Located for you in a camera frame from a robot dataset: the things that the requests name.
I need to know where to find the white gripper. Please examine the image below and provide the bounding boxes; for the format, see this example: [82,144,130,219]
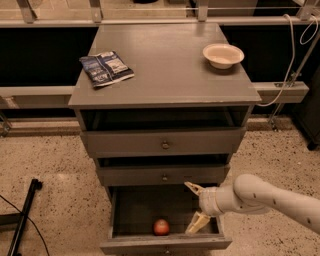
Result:
[184,181,222,234]

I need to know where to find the grey drawer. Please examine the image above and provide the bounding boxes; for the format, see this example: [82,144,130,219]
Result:
[101,184,231,254]
[97,164,230,186]
[81,128,245,158]

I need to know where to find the white bowl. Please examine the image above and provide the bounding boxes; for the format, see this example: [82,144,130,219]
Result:
[203,43,245,70]

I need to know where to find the red apple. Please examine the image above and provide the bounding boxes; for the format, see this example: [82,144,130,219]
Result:
[153,219,170,236]

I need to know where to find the black metal stand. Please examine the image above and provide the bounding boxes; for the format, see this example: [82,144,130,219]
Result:
[0,179,42,256]

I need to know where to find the metal railing frame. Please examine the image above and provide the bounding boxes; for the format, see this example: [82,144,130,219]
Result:
[0,0,320,138]

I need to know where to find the grey wooden drawer cabinet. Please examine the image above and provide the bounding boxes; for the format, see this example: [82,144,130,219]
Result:
[68,22,263,201]

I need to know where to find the black floor cable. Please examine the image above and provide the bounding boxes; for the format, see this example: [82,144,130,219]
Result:
[0,194,51,256]

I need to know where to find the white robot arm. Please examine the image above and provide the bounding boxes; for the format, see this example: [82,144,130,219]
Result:
[185,174,320,234]

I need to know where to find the grey bottom drawer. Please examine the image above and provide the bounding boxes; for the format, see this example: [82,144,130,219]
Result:
[101,184,231,254]

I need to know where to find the grey top drawer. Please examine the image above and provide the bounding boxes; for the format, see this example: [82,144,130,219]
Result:
[81,128,245,158]

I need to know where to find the dark cabinet at right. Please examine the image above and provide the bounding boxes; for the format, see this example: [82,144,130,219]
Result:
[293,67,320,151]

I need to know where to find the grey middle drawer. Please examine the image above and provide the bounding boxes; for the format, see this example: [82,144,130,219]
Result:
[97,164,230,186]

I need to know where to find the blue chip bag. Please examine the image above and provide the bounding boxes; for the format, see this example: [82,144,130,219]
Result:
[79,51,135,88]

